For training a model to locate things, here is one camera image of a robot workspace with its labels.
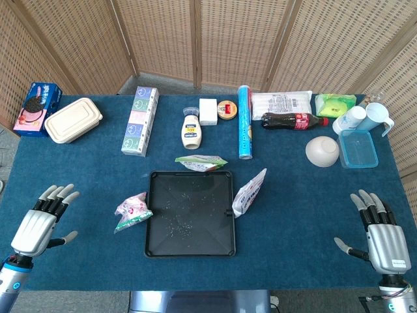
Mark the black square tray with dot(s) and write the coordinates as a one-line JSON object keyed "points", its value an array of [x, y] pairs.
{"points": [[190, 212]]}

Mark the cola bottle red label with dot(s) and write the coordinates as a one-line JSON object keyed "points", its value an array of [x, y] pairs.
{"points": [[290, 121]]}

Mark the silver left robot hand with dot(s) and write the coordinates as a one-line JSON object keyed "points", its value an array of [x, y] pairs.
{"points": [[32, 229]]}

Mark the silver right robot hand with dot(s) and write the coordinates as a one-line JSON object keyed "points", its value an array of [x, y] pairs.
{"points": [[387, 244]]}

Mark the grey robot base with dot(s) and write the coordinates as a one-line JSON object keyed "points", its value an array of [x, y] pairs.
{"points": [[202, 301]]}

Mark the round tin red label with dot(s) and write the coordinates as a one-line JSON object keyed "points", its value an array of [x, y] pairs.
{"points": [[227, 109]]}

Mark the white printed snack packet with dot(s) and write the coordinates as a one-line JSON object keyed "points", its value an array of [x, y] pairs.
{"points": [[249, 195]]}

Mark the green wipes pack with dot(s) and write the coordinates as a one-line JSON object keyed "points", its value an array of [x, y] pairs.
{"points": [[334, 105]]}

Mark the pink snack packet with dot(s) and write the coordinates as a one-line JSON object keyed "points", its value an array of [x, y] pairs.
{"points": [[132, 210]]}

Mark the beige bowl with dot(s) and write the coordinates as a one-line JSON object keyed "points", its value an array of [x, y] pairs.
{"points": [[322, 152]]}

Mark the blue cling film roll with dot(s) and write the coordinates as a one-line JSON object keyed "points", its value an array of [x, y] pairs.
{"points": [[245, 124]]}

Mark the blue table cloth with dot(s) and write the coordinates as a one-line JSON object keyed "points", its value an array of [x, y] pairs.
{"points": [[97, 182]]}

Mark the white barcode packet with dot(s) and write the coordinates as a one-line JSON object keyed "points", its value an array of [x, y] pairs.
{"points": [[281, 101]]}

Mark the green snack packet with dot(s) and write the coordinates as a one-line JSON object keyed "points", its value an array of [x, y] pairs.
{"points": [[200, 162]]}

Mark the blue cookie box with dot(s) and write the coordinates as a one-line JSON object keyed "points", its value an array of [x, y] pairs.
{"points": [[34, 107]]}

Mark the beige lidded lunch box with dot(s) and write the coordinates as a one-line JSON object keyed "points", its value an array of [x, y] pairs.
{"points": [[73, 120]]}

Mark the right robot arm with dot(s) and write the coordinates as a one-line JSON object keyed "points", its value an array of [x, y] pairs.
{"points": [[399, 300]]}

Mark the blue clear plastic container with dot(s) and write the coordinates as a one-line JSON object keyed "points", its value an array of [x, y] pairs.
{"points": [[358, 149]]}

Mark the small white box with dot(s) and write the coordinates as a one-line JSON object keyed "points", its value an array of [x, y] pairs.
{"points": [[208, 111]]}

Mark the clear drinking glass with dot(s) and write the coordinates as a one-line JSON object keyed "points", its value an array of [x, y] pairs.
{"points": [[374, 96]]}

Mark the long pastel tissue pack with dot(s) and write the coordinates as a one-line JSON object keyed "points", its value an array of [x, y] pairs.
{"points": [[140, 120]]}

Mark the white mayonnaise bottle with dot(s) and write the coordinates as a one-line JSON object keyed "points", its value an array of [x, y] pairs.
{"points": [[191, 132]]}

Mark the wooden wicker folding screen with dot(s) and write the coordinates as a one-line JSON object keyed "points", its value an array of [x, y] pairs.
{"points": [[228, 39]]}

